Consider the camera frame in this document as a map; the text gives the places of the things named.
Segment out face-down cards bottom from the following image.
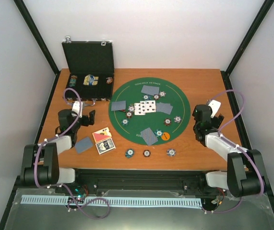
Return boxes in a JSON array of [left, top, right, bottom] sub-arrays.
[[141, 127, 158, 146]]

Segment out teal chip top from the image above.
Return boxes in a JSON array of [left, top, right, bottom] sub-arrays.
[[143, 95, 151, 101]]

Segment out green round poker mat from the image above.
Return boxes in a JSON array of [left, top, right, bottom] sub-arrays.
[[109, 77, 191, 145]]

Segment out face-up club card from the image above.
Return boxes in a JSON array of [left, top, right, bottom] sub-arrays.
[[134, 103, 143, 115], [140, 101, 147, 115]]

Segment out chip row in case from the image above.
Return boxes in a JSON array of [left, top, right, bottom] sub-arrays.
[[69, 75, 78, 88]]

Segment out red chip in case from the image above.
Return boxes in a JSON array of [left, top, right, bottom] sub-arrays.
[[106, 77, 113, 84]]

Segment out yellow card box in case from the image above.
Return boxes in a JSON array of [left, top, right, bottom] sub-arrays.
[[83, 74, 99, 86]]

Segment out light blue cable duct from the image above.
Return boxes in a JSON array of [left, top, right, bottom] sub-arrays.
[[21, 195, 203, 209]]

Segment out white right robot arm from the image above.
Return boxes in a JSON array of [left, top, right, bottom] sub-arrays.
[[192, 104, 271, 197]]

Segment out orange big blind button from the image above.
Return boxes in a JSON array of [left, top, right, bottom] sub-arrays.
[[161, 132, 170, 141]]

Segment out face-down cards top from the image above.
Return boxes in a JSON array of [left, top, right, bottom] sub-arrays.
[[141, 85, 159, 95]]

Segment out black poker chip case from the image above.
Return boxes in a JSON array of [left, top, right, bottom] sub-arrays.
[[62, 36, 115, 101]]

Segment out blue card box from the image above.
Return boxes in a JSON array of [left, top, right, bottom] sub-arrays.
[[95, 138, 116, 155]]

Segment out brown chip stack on table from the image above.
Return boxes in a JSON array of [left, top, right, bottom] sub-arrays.
[[143, 150, 151, 157]]

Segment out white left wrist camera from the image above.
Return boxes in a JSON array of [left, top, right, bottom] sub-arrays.
[[71, 101, 84, 118]]

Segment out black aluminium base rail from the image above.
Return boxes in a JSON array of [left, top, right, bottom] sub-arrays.
[[55, 167, 272, 199]]

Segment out purple chip top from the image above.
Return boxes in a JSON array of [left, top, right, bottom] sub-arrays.
[[159, 91, 166, 97]]

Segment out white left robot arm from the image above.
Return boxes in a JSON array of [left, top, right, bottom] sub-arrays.
[[20, 109, 95, 193]]

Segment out teal chip stack on table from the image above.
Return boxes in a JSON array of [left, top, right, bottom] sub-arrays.
[[125, 149, 134, 159]]

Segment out brown chip top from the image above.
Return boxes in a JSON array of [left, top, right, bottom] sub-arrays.
[[154, 94, 160, 100]]

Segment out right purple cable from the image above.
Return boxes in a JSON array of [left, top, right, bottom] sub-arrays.
[[200, 90, 266, 214]]

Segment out teal chip bottom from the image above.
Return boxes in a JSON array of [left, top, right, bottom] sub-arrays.
[[155, 129, 163, 137]]

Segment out purple chip stack on table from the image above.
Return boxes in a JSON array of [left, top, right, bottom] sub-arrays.
[[167, 149, 176, 156]]

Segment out face-down cards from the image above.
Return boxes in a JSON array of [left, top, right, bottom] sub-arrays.
[[141, 127, 158, 146], [111, 101, 126, 111], [141, 85, 159, 95], [156, 103, 173, 115]]

